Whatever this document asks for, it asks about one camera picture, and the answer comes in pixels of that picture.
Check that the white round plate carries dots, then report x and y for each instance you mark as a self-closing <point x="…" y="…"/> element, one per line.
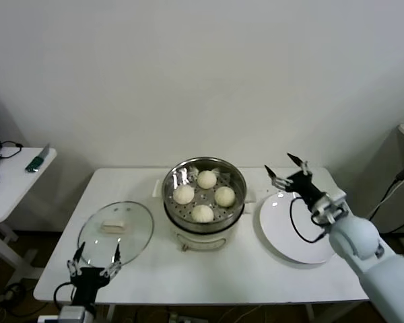
<point x="279" y="228"/>

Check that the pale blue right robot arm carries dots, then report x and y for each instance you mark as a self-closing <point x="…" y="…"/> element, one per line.
<point x="353" y="239"/>

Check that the white steamed baozi bun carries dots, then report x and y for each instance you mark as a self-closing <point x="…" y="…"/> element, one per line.
<point x="225" y="196"/>
<point x="206" y="179"/>
<point x="202" y="213"/>
<point x="183" y="195"/>

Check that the stainless steel steamer basket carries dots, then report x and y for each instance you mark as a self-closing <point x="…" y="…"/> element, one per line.
<point x="237" y="188"/>

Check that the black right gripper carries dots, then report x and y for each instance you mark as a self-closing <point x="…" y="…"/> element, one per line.
<point x="306" y="186"/>

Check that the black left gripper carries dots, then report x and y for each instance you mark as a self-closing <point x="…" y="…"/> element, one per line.
<point x="89" y="279"/>

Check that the white electric cooker base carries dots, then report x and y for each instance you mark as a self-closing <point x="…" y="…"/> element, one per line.
<point x="202" y="240"/>

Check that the white side table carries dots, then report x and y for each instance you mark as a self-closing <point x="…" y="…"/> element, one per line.
<point x="17" y="181"/>

